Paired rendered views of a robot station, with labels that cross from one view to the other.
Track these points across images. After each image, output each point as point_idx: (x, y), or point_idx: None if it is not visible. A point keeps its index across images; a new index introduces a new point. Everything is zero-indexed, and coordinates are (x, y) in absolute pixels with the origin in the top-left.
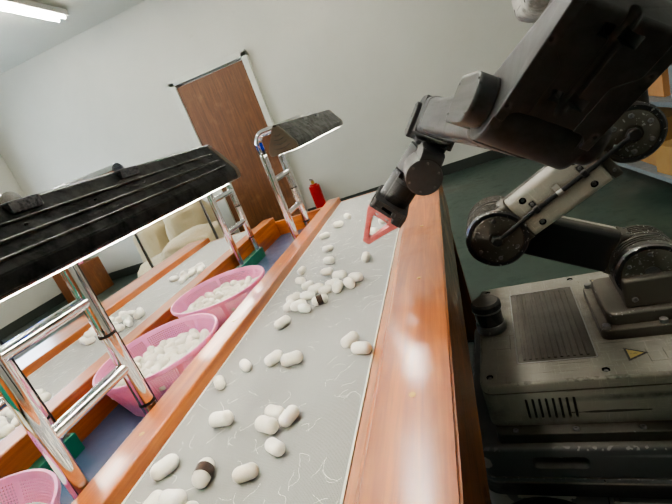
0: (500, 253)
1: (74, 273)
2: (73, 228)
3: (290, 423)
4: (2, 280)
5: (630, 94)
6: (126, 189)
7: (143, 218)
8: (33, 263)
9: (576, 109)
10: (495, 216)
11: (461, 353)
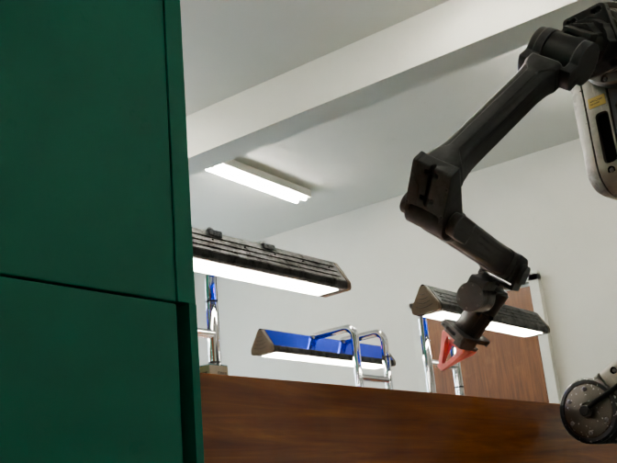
0: (590, 427)
1: (214, 311)
2: (229, 250)
3: None
4: (197, 249)
5: (443, 197)
6: (263, 252)
7: (264, 266)
8: (209, 251)
9: (431, 203)
10: (587, 383)
11: (463, 442)
